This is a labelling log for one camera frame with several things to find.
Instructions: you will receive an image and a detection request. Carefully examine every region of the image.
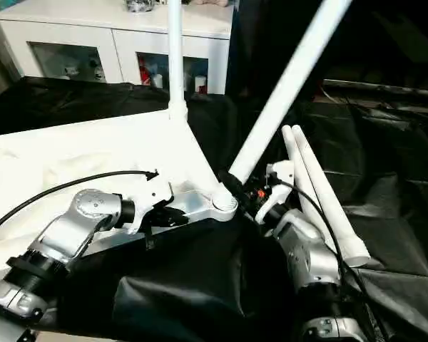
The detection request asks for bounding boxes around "white plastic table leg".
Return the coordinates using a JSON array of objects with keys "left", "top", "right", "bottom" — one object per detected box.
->
[
  {"left": 291, "top": 124, "right": 372, "bottom": 269},
  {"left": 227, "top": 0, "right": 355, "bottom": 185},
  {"left": 165, "top": 0, "right": 189, "bottom": 122},
  {"left": 281, "top": 125, "right": 337, "bottom": 252}
]

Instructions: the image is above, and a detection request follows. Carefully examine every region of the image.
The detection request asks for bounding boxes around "white plastic table top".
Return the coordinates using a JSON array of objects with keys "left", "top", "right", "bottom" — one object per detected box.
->
[{"left": 0, "top": 107, "right": 240, "bottom": 287}]

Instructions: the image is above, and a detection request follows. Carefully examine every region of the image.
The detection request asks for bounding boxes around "black mat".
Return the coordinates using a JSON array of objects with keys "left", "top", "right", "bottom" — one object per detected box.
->
[{"left": 0, "top": 75, "right": 428, "bottom": 342}]

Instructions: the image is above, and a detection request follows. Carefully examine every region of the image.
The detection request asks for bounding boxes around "white cabinet with glass doors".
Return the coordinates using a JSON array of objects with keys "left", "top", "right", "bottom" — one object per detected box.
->
[{"left": 0, "top": 0, "right": 235, "bottom": 95}]

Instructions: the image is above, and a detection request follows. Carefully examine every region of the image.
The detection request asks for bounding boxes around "black furniture with gold label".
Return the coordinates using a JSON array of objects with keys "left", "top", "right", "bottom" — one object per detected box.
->
[{"left": 232, "top": 0, "right": 428, "bottom": 100}]

